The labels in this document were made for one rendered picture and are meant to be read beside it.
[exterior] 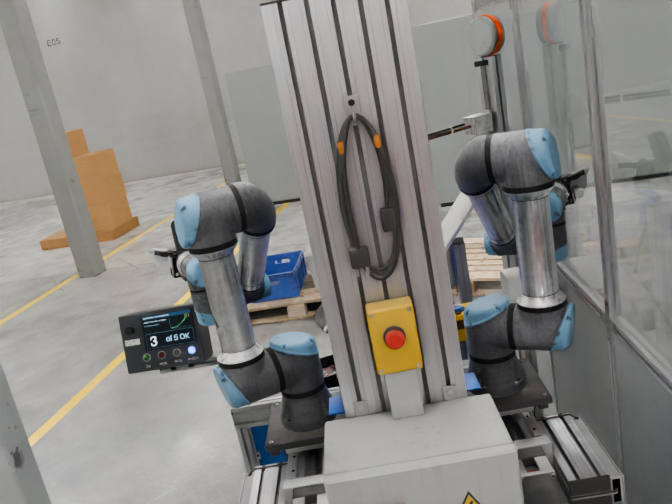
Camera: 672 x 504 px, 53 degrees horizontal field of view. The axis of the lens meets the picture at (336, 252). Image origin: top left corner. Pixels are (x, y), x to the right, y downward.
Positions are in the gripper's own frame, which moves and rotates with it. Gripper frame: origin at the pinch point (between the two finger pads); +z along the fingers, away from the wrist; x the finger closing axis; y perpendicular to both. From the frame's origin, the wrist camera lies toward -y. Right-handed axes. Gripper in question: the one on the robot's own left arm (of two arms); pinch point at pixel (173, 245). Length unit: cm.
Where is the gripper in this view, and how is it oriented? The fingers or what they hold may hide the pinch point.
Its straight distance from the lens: 218.4
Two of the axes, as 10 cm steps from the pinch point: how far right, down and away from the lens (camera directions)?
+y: 0.7, 9.7, 2.2
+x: 9.0, -1.6, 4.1
